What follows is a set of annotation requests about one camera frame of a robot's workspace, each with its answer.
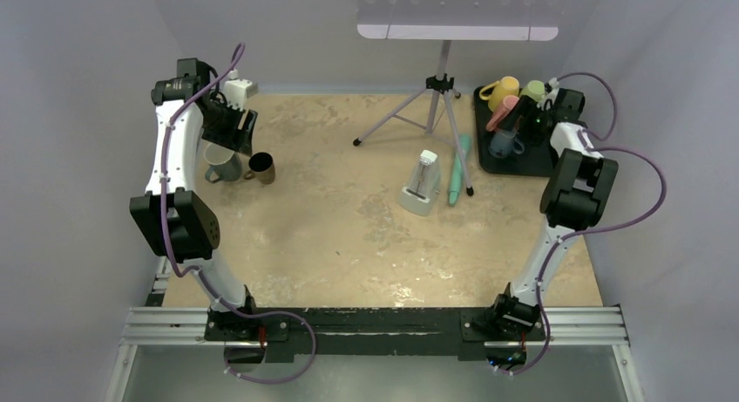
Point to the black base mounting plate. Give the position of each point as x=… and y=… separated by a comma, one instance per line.
x=465, y=333

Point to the white light panel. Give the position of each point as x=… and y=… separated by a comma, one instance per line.
x=460, y=20

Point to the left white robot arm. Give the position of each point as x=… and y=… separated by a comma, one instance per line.
x=196, y=105

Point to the brown dark mug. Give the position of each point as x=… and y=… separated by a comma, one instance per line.
x=261, y=166

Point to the black tray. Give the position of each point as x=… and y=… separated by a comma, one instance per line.
x=535, y=161

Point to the grey tripod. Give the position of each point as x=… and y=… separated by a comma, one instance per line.
x=442, y=89

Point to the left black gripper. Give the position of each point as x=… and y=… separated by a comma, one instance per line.
x=234, y=139

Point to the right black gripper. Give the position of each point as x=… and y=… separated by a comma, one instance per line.
x=527, y=107

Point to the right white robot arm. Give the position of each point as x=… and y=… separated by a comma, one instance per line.
x=573, y=201

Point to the teal pen tool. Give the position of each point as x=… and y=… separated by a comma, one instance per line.
x=457, y=173

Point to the yellow mug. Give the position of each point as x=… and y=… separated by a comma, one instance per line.
x=494, y=93

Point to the aluminium frame rail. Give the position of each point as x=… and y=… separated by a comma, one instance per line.
x=585, y=356

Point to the pink mug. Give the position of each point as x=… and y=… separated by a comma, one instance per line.
x=501, y=111

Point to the green mug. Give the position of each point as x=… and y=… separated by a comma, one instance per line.
x=534, y=89

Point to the grey blue small mug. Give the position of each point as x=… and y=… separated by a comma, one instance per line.
x=504, y=143

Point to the teal cream mug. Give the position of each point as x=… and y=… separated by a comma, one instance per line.
x=223, y=164

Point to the white metronome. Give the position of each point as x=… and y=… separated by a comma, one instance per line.
x=419, y=194

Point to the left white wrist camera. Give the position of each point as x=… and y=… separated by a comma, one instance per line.
x=238, y=90

